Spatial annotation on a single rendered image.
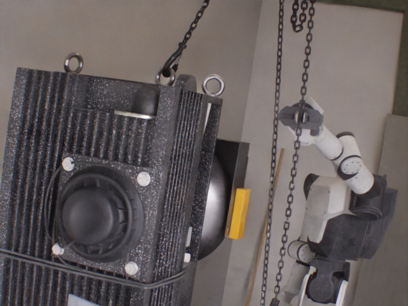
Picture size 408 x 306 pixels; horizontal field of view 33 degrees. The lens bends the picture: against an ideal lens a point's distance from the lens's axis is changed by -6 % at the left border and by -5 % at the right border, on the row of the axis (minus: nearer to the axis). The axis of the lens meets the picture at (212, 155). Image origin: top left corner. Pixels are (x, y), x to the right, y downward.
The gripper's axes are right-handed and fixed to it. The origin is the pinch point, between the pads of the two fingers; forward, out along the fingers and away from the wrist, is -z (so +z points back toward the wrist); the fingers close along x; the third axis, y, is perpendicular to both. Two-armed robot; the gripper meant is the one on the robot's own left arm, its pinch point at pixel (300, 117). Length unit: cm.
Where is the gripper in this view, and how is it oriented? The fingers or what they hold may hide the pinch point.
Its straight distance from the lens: 197.9
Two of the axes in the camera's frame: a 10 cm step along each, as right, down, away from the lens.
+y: -1.2, 9.9, 0.8
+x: 9.8, 1.3, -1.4
